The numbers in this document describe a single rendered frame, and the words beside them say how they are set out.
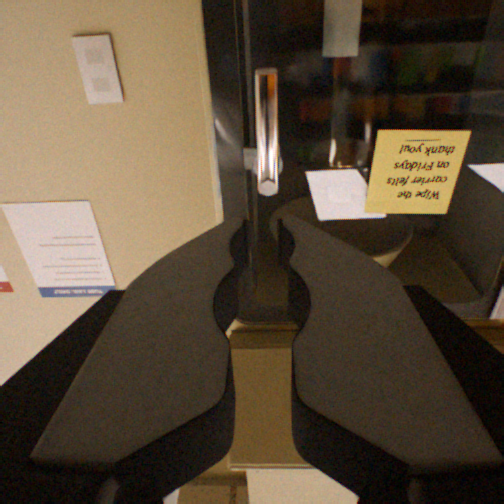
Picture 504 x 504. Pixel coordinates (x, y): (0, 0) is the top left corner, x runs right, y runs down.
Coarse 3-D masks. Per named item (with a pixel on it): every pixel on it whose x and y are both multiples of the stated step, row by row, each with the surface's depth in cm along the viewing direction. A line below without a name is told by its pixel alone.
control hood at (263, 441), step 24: (240, 336) 44; (264, 336) 44; (288, 336) 44; (240, 360) 43; (264, 360) 43; (288, 360) 42; (240, 384) 42; (264, 384) 42; (288, 384) 42; (240, 408) 42; (264, 408) 41; (288, 408) 41; (240, 432) 41; (264, 432) 41; (288, 432) 41; (240, 456) 41; (264, 456) 40; (288, 456) 40
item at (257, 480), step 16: (256, 480) 64; (272, 480) 64; (288, 480) 64; (304, 480) 64; (320, 480) 63; (256, 496) 67; (272, 496) 67; (288, 496) 67; (304, 496) 67; (320, 496) 66; (336, 496) 66; (352, 496) 66
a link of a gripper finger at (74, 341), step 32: (96, 320) 8; (64, 352) 7; (32, 384) 6; (64, 384) 6; (0, 416) 6; (32, 416) 6; (0, 448) 5; (32, 448) 5; (0, 480) 5; (32, 480) 5; (64, 480) 5; (96, 480) 5
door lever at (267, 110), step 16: (256, 80) 25; (272, 80) 24; (256, 96) 25; (272, 96) 25; (256, 112) 26; (272, 112) 26; (256, 128) 26; (272, 128) 26; (272, 144) 27; (256, 160) 32; (272, 160) 27; (272, 176) 28; (272, 192) 28
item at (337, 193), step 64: (256, 0) 26; (320, 0) 26; (384, 0) 26; (448, 0) 26; (256, 64) 28; (320, 64) 28; (384, 64) 28; (448, 64) 28; (320, 128) 31; (384, 128) 31; (448, 128) 31; (256, 192) 34; (320, 192) 34; (256, 256) 38; (384, 256) 37; (448, 256) 37; (256, 320) 42
